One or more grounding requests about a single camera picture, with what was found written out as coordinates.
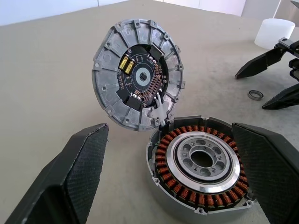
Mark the motor cover with circuit board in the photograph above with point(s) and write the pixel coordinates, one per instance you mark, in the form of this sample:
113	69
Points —
112	60

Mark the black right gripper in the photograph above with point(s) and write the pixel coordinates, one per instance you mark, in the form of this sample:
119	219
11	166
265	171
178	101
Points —
293	47

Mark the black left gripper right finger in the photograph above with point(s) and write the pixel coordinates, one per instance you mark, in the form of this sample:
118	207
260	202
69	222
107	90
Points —
271	172

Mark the motor stator housing copper coils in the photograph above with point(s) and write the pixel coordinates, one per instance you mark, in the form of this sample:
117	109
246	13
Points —
205	188

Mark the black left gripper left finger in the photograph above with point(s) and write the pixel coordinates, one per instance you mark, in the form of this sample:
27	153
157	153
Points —
70	177

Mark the white plastic cylinder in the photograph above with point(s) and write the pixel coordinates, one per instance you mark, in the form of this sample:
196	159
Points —
273	32

